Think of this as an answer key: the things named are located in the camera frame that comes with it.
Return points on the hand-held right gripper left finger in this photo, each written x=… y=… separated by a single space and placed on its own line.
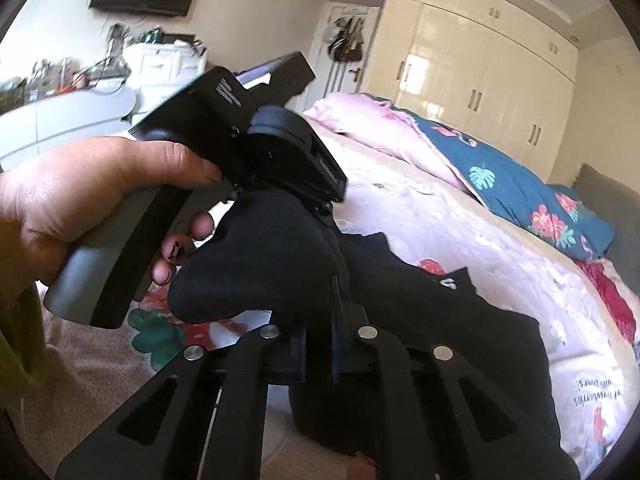
x=300 y=355

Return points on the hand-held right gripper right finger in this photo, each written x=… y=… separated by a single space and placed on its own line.
x=337 y=350

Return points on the black lettered shirt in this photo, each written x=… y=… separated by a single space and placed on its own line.
x=280 y=260

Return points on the person's left hand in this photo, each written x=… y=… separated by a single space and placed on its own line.
x=75 y=185

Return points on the white dresser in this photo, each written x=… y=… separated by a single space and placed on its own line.
x=165 y=70

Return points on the white door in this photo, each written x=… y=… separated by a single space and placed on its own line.
x=325 y=70

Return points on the plain pink quilt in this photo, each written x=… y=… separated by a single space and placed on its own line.
x=370 y=125

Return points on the hanging bags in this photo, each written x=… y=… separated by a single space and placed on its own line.
x=347 y=40

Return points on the pink strawberry printed blanket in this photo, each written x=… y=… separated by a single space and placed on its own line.
x=425 y=230

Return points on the white desk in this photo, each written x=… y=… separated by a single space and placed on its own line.
x=65 y=120

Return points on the blue floral quilt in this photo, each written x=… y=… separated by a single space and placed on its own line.
x=515 y=190

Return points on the cream wardrobe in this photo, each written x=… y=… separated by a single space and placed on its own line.
x=475 y=60

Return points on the red cloth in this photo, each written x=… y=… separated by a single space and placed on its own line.
x=612 y=300

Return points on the grey headboard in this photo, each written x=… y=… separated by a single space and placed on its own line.
x=607 y=195

